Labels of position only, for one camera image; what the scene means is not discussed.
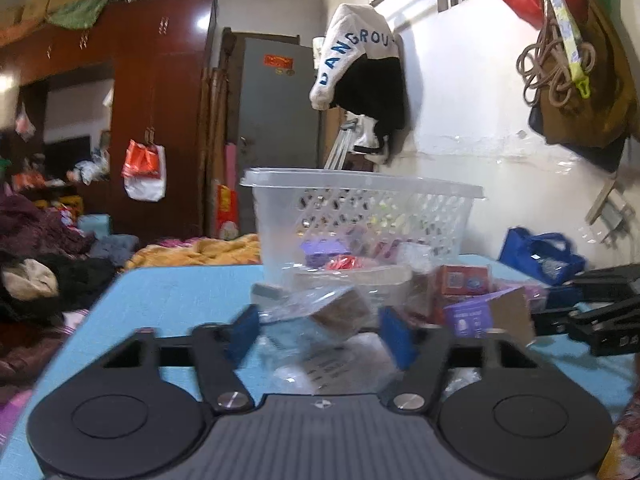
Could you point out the grey door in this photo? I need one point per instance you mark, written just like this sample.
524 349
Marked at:
280 120

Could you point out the red printed packet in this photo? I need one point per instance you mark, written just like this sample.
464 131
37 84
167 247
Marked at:
226 212

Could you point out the light blue box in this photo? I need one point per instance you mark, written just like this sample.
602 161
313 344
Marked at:
95 224

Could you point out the red box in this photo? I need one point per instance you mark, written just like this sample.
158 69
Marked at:
462 280

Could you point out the orange and white plastic bag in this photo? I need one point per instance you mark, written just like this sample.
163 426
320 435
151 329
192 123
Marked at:
145 170

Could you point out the yellow blanket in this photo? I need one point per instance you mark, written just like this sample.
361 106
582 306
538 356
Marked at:
200 252

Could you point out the white hoodie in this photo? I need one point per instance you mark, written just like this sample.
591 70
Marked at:
357 35

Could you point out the clear plastic bag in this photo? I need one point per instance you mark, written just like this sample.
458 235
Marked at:
332 365

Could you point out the plastic brown box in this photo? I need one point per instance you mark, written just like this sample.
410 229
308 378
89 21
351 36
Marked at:
332 312

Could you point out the brown wooden wardrobe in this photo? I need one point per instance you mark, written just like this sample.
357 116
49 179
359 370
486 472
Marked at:
160 85

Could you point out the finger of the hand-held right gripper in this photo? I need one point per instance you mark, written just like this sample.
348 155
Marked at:
600 327
605 282

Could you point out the clear plastic basket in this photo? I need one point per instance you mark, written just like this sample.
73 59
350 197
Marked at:
280 230

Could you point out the brown hanging bag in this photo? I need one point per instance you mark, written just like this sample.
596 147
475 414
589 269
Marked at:
600 100

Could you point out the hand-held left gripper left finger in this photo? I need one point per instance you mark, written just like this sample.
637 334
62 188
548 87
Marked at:
246 332

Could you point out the purple box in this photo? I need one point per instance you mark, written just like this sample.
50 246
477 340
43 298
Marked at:
470 317

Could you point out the black garment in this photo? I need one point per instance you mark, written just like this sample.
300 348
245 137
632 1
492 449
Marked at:
375 90

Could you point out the dark purple clothes pile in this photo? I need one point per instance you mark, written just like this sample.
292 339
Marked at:
35 230

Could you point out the metal crutches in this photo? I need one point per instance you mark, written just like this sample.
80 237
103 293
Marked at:
340 147

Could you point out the blue fabric bag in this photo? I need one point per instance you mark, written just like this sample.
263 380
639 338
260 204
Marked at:
535 255

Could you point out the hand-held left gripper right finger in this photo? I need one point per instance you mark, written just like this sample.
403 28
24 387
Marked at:
395 342

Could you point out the green cloth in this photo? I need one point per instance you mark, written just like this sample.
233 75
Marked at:
82 10

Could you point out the brown cardboard piece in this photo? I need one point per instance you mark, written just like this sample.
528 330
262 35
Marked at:
515 315

